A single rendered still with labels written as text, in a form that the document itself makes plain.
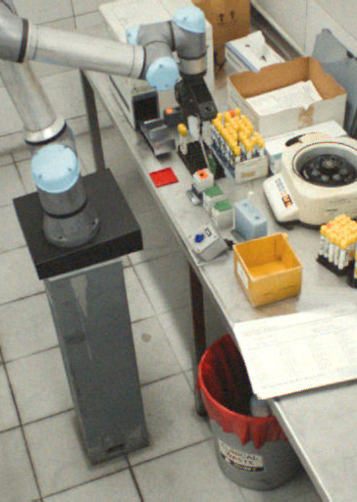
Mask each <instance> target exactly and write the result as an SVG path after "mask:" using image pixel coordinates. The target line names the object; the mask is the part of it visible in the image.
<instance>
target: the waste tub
mask: <svg viewBox="0 0 357 502"><path fill-rule="evenodd" d="M232 247H233V257H234V274H235V276H236V278H237V280H238V282H239V284H240V286H241V288H242V290H243V292H244V294H245V296H246V298H247V299H248V301H249V303H250V305H251V307H252V308H255V307H259V306H263V305H267V304H271V303H274V302H278V301H281V300H284V299H287V298H291V297H294V296H297V295H298V292H302V279H303V268H304V265H303V264H302V262H301V260H300V259H298V257H297V256H296V254H295V253H294V251H293V249H292V248H291V246H290V245H289V243H288V241H287V240H286V237H285V236H284V234H283V232H278V233H274V234H271V235H267V236H263V237H258V238H255V240H251V241H247V242H244V243H240V244H236V245H233V246H232Z"/></svg>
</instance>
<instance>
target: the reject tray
mask: <svg viewBox="0 0 357 502"><path fill-rule="evenodd" d="M149 175H150V177H151V178H152V180H153V182H154V184H155V185H156V187H160V186H164V185H167V184H171V183H174V182H179V179H178V178H177V177H176V176H175V174H174V172H173V171H172V169H171V167H169V168H165V169H162V170H159V171H155V172H152V173H149Z"/></svg>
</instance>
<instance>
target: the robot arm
mask: <svg viewBox="0 0 357 502"><path fill-rule="evenodd" d="M126 39H127V44H126V43H125V42H121V41H116V40H110V39H105V38H99V37H94V36H89V35H84V34H78V33H73V32H68V31H62V30H58V29H52V28H47V27H42V26H37V25H32V24H31V22H30V21H29V20H28V19H26V18H21V17H19V14H18V12H17V10H16V7H15V5H14V3H13V0H0V76H1V78H2V80H3V83H4V85H5V88H6V90H7V92H8V94H9V96H10V98H11V100H12V102H13V104H14V106H15V108H16V110H17V112H18V114H19V116H20V118H21V121H22V123H23V125H25V126H24V128H22V136H23V137H24V139H25V142H26V144H27V146H28V148H29V150H30V152H31V155H32V161H31V175H32V178H33V180H34V182H35V185H36V188H37V191H38V195H39V199H40V202H41V205H42V208H43V220H42V230H43V233H44V236H45V238H46V241H47V242H48V243H50V244H51V245H53V246H57V247H62V248H72V247H77V246H80V245H82V244H84V243H86V242H88V241H89V240H91V238H92V237H94V236H95V235H96V234H97V232H98V231H99V229H100V226H101V222H100V218H99V214H98V212H97V211H96V209H95V208H93V207H92V205H91V204H90V203H89V202H88V200H87V198H86V193H85V189H84V185H83V181H82V177H81V173H80V168H79V163H78V158H77V148H76V139H75V135H74V132H73V130H72V129H71V127H70V125H69V124H68V123H67V122H66V121H65V118H64V116H63V115H62V114H61V113H58V112H55V111H54V109H53V107H52V105H51V103H50V100H49V98H48V96H47V94H46V91H45V89H44V87H43V85H42V83H41V79H40V77H39V75H38V73H37V70H36V68H35V66H34V64H33V61H35V62H41V63H47V64H52V65H58V66H65V67H70V68H76V69H82V70H88V71H93V72H98V73H105V74H110V75H121V76H122V77H127V78H132V79H139V80H145V81H147V82H148V84H149V85H150V86H151V87H152V88H153V89H155V90H157V91H166V90H169V89H171V88H172V87H174V90H175V100H176V101H178V103H179V105H180V106H181V107H182V110H181V118H182V121H183V122H184V124H185V125H186V128H187V129H188V131H189V133H190V134H191V136H192V137H193V138H194V139H195V140H198V139H199V135H198V133H197V132H198V128H197V127H196V125H197V123H198V120H199V122H200V131H199V133H200V135H201V137H202V138H203V136H204V135H205V133H206V132H207V130H208V128H209V126H210V123H211V122H212V120H214V119H215V118H217V117H218V115H219V110H218V107H216V105H215V103H214V99H213V98H212V96H211V95H212V94H211V93H210V92H209V89H208V87H207V85H206V83H205V80H204V78H203V77H204V75H205V74H206V73H207V51H206V26H205V19H204V13H203V11H202V10H201V9H200V8H198V7H195V6H184V7H182V8H179V9H177V10H176V11H175V13H174V17H173V19H172V20H170V21H166V22H160V23H154V24H148V25H137V26H132V27H129V28H128V29H127V30H126ZM173 52H176V53H178V59H177V60H174V57H173V55H172V53H173ZM179 75H180V77H182V80H181V81H180V82H178V81H179ZM181 83H182V84H181ZM176 91H177V92H178V95H176ZM195 114H197V116H198V120H197V118H196V116H195Z"/></svg>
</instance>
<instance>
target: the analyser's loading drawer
mask: <svg viewBox="0 0 357 502"><path fill-rule="evenodd" d="M135 120H136V121H137V122H138V123H139V125H140V127H141V128H142V130H143V132H144V133H145V135H146V137H147V138H148V140H149V142H150V143H151V145H152V147H153V148H154V151H155V156H157V155H160V154H164V153H168V151H171V150H175V149H176V143H175V138H171V137H170V135H169V134H168V131H167V127H166V126H163V124H162V119H159V118H158V116H157V115H156V112H155V111H154V109H151V110H147V111H144V112H140V114H135Z"/></svg>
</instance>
